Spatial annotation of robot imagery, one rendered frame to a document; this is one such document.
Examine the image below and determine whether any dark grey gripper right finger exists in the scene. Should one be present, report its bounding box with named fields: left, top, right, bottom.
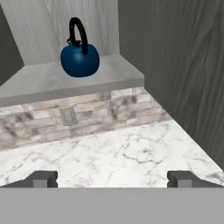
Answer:
left=166, top=171, right=224, bottom=189

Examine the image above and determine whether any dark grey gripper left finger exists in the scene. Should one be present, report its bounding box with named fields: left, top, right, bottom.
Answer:
left=5, top=171, right=59, bottom=189

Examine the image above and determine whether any tall grey wooden cabinet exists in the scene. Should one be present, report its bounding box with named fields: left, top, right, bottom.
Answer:
left=117, top=0, right=224, bottom=172

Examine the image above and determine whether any grey wall socket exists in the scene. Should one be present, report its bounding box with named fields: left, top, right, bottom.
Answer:
left=59, top=106, right=79, bottom=127

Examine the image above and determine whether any blue kettle with black handle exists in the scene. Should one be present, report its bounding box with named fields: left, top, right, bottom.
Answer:
left=59, top=17, right=101, bottom=79

